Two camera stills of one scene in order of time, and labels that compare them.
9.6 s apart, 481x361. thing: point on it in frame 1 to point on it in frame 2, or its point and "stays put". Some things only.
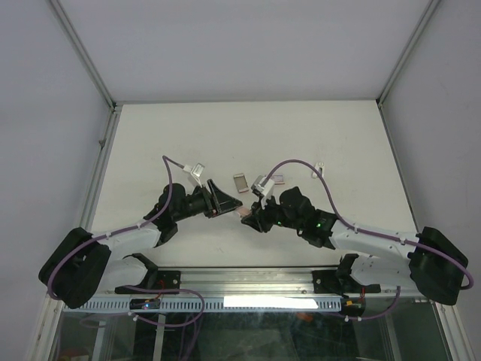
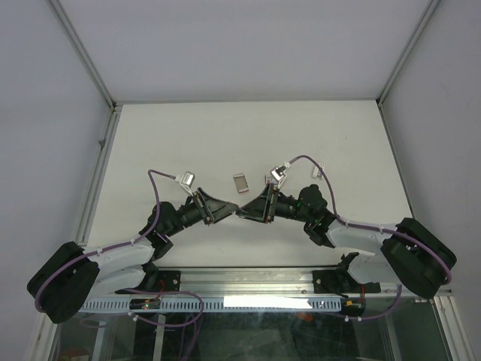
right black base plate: x=331 y=282 stays put
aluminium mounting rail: x=258 y=283 stays put
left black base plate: x=158 y=279 stays put
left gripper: x=220 y=202 to x=213 y=210
